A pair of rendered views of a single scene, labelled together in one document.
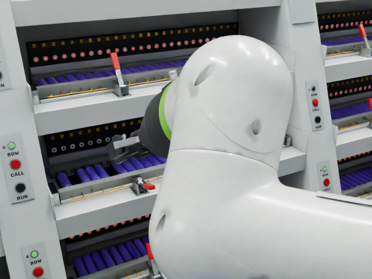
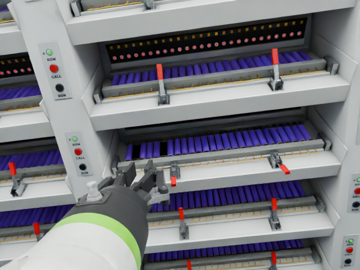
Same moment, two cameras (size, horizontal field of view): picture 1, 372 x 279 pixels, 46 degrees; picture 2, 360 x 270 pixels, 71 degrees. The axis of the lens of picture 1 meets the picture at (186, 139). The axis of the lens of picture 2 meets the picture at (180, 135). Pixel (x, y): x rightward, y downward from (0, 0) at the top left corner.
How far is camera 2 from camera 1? 0.45 m
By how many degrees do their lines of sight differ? 31
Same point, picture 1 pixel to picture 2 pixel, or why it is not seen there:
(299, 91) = (351, 105)
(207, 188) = not seen: outside the picture
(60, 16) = (109, 34)
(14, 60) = (72, 75)
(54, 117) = (105, 119)
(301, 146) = (338, 156)
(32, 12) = (84, 32)
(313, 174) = (344, 182)
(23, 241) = not seen: hidden behind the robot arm
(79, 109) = (125, 114)
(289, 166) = (320, 172)
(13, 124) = (75, 124)
